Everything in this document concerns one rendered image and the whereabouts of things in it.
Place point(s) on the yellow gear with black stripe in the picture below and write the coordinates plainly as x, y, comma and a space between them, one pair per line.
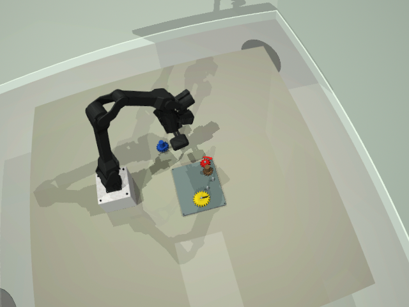
201, 202

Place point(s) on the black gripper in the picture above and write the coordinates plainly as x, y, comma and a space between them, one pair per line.
179, 141

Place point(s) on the blue gear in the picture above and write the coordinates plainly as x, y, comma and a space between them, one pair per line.
162, 146

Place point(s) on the red gear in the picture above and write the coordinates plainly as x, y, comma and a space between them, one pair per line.
203, 164

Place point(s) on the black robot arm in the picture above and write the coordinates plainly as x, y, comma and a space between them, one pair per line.
108, 168

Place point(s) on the brown gear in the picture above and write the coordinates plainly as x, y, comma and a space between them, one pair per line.
207, 170

